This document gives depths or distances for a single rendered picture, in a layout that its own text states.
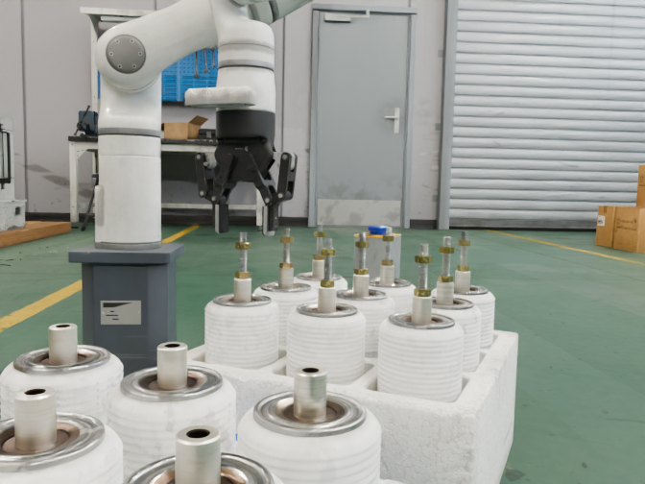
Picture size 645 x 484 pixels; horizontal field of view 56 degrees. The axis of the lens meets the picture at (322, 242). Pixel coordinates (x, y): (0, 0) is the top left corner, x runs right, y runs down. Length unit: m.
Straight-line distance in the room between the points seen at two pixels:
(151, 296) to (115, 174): 0.19
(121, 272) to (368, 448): 0.61
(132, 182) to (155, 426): 0.56
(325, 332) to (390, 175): 5.31
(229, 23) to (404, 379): 0.46
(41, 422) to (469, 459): 0.42
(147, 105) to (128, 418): 0.64
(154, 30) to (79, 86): 5.30
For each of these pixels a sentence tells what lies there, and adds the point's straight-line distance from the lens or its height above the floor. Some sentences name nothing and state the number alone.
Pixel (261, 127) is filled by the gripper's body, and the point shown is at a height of 0.47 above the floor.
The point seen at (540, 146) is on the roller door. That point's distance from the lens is 6.38.
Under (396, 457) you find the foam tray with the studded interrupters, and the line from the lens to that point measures 0.67.
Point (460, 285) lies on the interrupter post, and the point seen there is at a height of 0.26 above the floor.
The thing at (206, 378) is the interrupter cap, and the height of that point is 0.25.
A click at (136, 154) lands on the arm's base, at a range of 0.94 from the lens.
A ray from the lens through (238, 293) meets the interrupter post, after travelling 0.78.
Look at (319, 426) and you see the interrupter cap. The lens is 0.39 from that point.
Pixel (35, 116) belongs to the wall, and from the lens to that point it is 6.34.
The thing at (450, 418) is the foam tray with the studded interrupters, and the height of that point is 0.17.
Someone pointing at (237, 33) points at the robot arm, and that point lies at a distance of 0.77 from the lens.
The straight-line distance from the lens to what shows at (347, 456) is 0.39.
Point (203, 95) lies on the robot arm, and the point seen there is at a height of 0.50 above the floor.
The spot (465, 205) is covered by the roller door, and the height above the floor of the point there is 0.24.
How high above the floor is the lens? 0.40
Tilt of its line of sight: 5 degrees down
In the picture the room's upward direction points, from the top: 1 degrees clockwise
